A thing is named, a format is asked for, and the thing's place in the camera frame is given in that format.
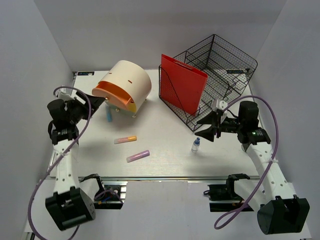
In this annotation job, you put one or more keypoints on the orange capped pink tube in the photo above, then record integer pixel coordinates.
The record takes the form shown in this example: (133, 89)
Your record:
(125, 139)

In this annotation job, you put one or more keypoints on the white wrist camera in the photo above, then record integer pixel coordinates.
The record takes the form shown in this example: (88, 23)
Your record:
(219, 105)
(63, 96)

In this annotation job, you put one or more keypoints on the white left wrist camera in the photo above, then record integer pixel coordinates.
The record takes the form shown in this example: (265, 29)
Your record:
(63, 96)

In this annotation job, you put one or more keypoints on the yellow bottom drawer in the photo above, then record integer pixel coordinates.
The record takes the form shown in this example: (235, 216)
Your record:
(129, 106)

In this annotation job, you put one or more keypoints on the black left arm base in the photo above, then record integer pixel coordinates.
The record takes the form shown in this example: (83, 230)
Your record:
(105, 195)

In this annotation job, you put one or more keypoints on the cream semicircular drawer box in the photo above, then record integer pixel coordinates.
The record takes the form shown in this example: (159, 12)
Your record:
(131, 78)

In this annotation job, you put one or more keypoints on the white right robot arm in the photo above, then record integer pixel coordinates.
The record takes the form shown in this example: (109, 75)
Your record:
(278, 209)

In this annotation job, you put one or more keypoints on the blue tube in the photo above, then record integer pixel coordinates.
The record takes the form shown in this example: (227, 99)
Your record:
(109, 114)

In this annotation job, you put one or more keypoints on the purple tube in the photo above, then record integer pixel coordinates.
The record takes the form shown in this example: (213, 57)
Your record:
(138, 156)

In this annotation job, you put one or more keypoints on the red file folder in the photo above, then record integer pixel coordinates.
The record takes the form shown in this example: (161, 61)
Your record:
(181, 84)

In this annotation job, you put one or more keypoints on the small blue capped bottle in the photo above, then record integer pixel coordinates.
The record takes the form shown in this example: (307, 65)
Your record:
(195, 145)

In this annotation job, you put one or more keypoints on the black wire mesh organizer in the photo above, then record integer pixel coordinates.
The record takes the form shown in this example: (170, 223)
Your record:
(229, 71)

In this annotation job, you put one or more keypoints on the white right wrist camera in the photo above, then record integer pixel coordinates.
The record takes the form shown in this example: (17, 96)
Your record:
(219, 105)

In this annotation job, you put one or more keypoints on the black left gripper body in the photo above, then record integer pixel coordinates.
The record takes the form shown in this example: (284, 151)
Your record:
(79, 110)

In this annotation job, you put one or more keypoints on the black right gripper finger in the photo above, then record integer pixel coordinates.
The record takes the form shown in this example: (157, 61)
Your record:
(209, 119)
(208, 134)

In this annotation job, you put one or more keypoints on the peach top drawer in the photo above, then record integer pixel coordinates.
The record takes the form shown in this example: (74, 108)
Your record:
(113, 93)

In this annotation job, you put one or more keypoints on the aluminium front rail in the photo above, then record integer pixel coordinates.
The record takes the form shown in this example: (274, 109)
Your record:
(164, 178)

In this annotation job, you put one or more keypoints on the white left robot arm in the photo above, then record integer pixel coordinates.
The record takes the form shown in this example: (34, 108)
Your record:
(69, 206)

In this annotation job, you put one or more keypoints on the black label sticker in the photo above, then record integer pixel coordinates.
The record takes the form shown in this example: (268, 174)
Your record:
(85, 73)

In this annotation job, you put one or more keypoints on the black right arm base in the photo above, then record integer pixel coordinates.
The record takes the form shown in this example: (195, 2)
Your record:
(222, 197)

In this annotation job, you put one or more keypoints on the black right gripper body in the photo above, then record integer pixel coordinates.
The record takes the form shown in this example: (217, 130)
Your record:
(228, 125)

